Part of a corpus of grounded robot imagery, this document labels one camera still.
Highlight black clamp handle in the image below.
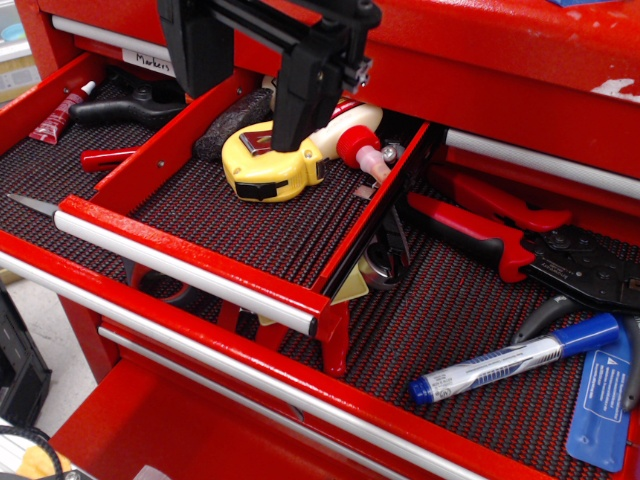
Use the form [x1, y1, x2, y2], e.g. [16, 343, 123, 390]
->
[69, 66, 187, 129]

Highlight grey handled pliers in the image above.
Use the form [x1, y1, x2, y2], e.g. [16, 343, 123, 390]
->
[511, 295, 639, 412]

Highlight red handled crimping pliers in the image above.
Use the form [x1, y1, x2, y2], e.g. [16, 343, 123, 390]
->
[401, 165, 639, 313]

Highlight round metal tool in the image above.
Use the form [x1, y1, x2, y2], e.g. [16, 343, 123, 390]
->
[358, 207, 410, 290]

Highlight glue bottle with red cap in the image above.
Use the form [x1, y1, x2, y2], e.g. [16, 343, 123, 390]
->
[261, 74, 393, 184]

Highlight red handled tool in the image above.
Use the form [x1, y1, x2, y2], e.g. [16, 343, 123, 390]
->
[80, 146, 139, 173]

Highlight grey metal blade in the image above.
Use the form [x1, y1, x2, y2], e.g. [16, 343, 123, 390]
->
[7, 193, 58, 217]

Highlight blue and white marker pen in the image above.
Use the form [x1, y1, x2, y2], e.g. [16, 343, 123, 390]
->
[408, 313, 615, 405]

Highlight small red open drawer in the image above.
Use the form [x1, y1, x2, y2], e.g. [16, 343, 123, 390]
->
[62, 70, 426, 384]

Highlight red threadlocker tube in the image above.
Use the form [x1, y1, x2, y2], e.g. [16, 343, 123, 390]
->
[29, 81, 96, 145]

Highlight dark grey sanding block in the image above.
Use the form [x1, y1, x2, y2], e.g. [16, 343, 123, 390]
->
[192, 88, 273, 161]

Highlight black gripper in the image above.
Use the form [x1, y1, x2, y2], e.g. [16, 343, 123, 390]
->
[157, 0, 382, 152]

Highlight red tool chest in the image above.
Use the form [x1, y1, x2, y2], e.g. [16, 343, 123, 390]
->
[1, 1, 639, 479]

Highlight black box on floor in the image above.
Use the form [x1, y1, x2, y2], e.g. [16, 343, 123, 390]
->
[1, 283, 52, 427]

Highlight yellow plastic piece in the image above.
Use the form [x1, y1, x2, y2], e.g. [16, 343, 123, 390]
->
[256, 266, 369, 336]

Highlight white markers label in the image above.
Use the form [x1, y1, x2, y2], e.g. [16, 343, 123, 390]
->
[122, 49, 176, 78]

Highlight blue plastic packet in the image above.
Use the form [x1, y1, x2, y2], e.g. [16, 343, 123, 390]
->
[566, 315, 631, 473]

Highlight large red open drawer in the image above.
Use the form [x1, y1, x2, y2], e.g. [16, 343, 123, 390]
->
[1, 41, 639, 479]

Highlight yellow tape measure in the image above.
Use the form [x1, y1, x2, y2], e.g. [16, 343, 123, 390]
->
[221, 121, 329, 202]

